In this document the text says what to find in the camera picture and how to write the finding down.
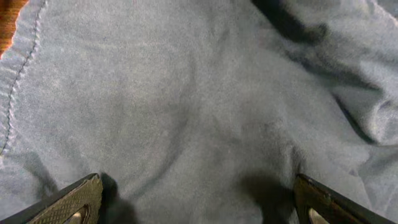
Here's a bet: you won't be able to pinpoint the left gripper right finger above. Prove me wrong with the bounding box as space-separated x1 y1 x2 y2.
294 174 395 224

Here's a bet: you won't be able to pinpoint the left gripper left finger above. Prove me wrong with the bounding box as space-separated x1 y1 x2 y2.
1 173 103 224

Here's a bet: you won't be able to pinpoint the dark navy shorts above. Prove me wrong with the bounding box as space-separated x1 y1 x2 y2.
1 1 397 223

